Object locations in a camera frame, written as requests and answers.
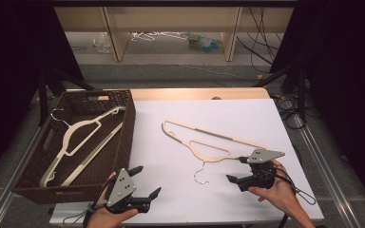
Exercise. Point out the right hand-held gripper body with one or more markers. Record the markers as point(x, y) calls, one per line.
point(263, 177)

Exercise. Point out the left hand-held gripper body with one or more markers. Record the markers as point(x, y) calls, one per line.
point(122, 190)

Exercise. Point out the brown wicker basket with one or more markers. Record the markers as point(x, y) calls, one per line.
point(122, 148)

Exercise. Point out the cream plastic clothes hanger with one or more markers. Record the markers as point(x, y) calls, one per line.
point(72, 129)
point(214, 159)

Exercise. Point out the person's right hand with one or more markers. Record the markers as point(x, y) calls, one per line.
point(282, 196)

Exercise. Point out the person's left hand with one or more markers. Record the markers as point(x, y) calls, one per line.
point(103, 218)

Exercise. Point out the white paper sheet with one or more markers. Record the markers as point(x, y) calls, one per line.
point(177, 196)

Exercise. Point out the black metal stand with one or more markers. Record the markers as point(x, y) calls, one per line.
point(44, 95)
point(301, 91)

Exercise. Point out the colourful plastic items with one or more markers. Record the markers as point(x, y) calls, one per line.
point(206, 44)

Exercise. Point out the black curtain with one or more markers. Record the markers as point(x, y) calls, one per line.
point(345, 79)
point(12, 63)

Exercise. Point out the clear plastic bag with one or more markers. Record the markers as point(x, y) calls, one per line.
point(102, 42)

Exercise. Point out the beige desk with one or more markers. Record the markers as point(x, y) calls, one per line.
point(171, 19)

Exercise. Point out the aluminium rail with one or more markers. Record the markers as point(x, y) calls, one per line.
point(3, 196)
point(329, 177)

